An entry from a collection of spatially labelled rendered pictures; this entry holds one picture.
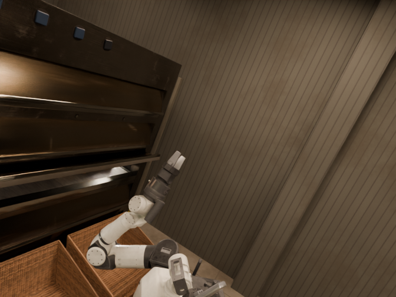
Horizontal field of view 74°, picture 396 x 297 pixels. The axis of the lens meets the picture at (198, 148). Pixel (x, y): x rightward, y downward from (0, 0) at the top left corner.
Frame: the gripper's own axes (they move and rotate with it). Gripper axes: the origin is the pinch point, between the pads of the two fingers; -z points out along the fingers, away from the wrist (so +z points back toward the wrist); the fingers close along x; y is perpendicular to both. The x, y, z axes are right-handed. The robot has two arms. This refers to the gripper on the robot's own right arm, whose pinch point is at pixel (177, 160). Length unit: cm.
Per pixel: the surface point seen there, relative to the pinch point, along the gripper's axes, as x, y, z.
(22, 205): -17, 57, 62
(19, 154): 3, 59, 37
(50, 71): 9, 67, -1
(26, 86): 16, 65, 10
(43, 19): 26, 68, -15
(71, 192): -42, 53, 50
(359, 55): -127, -51, -176
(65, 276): -55, 30, 94
